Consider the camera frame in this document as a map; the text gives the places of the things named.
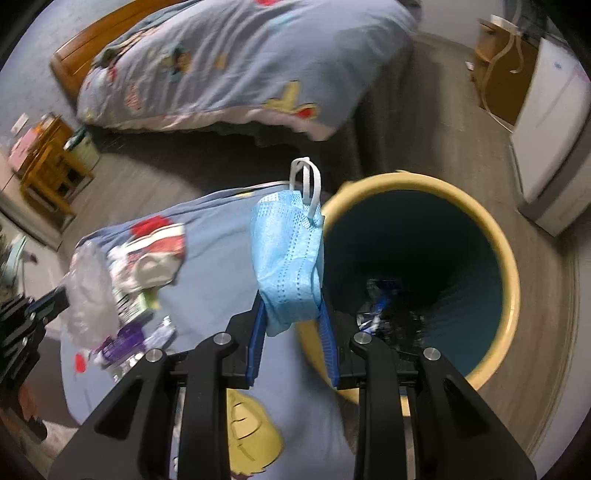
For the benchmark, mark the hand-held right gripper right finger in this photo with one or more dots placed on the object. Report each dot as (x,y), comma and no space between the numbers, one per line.
(328,344)

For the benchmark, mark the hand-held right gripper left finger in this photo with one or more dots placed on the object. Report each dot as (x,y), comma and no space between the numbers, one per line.
(257,344)

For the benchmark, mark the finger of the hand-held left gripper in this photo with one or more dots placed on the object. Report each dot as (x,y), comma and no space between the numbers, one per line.
(51,302)

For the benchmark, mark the blue face mask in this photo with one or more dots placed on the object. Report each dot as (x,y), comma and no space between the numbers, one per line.
(286,249)

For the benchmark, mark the yellow and teal trash bin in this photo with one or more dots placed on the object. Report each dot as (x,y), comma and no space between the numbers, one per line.
(415,240)

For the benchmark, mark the clear plastic bag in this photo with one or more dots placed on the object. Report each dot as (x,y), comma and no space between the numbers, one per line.
(87,295)

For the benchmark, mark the crumpled blue foil wrapper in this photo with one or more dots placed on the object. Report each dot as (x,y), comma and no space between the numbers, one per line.
(381,307)

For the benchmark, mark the purple wrapper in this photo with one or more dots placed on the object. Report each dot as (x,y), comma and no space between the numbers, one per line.
(122,344)

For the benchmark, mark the blue cartoon printed cloth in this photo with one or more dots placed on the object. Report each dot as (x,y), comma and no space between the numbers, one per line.
(212,263)

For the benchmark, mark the clear plastic wrapper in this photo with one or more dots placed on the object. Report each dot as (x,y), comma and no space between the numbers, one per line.
(159,334)

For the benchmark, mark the crumpled white tissue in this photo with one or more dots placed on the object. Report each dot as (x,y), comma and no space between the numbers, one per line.
(147,272)

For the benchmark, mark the wooden stool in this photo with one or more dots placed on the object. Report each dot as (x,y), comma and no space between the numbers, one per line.
(51,166)

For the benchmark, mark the green and white container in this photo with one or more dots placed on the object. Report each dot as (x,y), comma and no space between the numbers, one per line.
(83,150)

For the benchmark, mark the pink box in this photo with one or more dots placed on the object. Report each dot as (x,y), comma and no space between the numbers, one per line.
(23,147)

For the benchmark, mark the bed with cartoon blue cover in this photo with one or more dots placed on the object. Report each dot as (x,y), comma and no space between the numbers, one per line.
(240,60)

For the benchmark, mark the white appliance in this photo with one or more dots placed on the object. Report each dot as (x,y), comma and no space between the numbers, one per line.
(554,129)

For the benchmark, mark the brown paper bag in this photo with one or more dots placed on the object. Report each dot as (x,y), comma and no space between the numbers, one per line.
(501,78)

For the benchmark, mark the wooden bed frame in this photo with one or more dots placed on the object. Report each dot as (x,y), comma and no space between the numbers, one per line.
(69,60)

